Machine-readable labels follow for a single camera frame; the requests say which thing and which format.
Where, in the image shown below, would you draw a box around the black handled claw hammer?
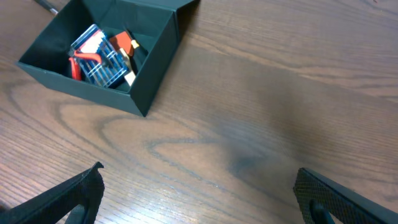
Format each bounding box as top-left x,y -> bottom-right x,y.
34,0 -> 58,15

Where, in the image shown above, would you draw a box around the black gift box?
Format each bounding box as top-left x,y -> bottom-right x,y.
17,0 -> 197,116

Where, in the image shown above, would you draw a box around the blue precision screwdriver set case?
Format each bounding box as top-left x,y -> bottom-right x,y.
69,24 -> 129,88

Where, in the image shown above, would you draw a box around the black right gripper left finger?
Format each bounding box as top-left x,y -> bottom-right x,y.
1,162 -> 105,223

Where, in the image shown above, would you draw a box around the red handled cutting pliers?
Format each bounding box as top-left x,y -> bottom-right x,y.
68,50 -> 103,81

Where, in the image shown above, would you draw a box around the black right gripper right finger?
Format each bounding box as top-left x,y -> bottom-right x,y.
293,167 -> 397,224

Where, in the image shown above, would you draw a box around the black handled screwdriver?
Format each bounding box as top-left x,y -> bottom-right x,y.
126,30 -> 148,74

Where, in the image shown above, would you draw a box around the orange scraper wooden handle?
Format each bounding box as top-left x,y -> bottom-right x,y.
108,30 -> 137,87

